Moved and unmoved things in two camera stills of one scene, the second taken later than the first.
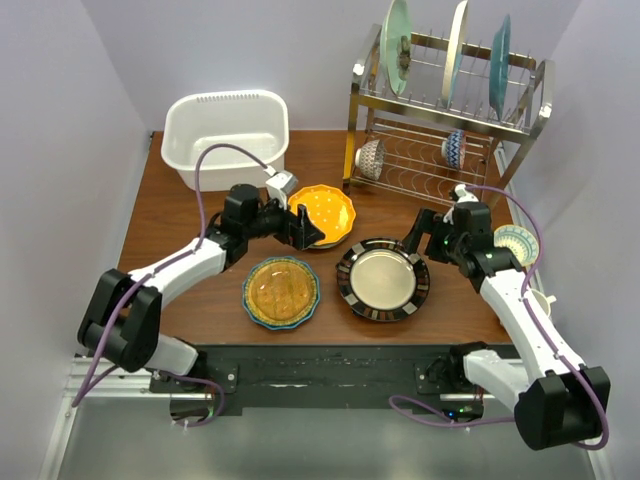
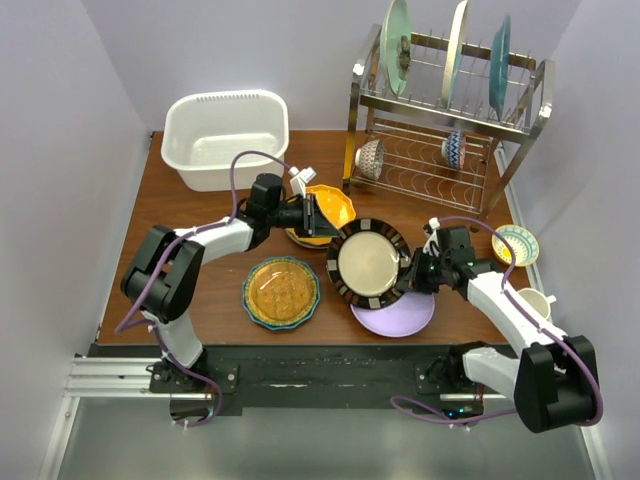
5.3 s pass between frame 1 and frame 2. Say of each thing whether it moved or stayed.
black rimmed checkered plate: moved
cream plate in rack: stayed
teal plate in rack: stayed
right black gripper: moved
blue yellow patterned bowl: stayed
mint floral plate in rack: stayed
